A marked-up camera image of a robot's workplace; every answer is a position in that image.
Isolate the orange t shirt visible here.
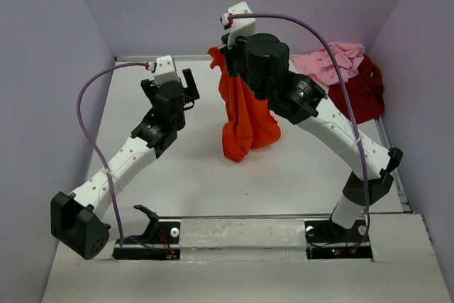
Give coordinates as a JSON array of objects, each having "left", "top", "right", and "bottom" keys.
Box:
[{"left": 207, "top": 46, "right": 281, "bottom": 162}]

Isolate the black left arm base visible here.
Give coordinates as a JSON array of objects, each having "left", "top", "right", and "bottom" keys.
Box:
[{"left": 112, "top": 205, "right": 181, "bottom": 260}]

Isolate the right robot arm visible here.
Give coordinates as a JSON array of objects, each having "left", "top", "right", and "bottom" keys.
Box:
[{"left": 220, "top": 33, "right": 403, "bottom": 241}]

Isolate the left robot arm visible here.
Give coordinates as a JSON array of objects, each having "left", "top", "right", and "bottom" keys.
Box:
[{"left": 50, "top": 69, "right": 200, "bottom": 260}]

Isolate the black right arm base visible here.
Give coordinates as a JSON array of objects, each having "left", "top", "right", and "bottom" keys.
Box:
[{"left": 304, "top": 219, "right": 373, "bottom": 260}]

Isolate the pink t shirt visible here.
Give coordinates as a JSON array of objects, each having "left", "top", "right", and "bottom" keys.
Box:
[{"left": 292, "top": 42, "right": 365, "bottom": 87}]

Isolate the dark red t shirt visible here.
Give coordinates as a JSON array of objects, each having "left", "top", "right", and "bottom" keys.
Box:
[{"left": 345, "top": 56, "right": 384, "bottom": 124}]

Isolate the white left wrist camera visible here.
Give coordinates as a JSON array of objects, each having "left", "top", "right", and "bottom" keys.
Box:
[{"left": 148, "top": 55, "right": 180, "bottom": 87}]

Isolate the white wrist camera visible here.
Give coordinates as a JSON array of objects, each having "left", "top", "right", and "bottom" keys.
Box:
[
  {"left": 148, "top": 55, "right": 180, "bottom": 87},
  {"left": 220, "top": 1, "right": 256, "bottom": 49}
]

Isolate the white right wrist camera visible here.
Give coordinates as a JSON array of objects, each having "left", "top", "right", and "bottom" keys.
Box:
[{"left": 220, "top": 1, "right": 256, "bottom": 49}]

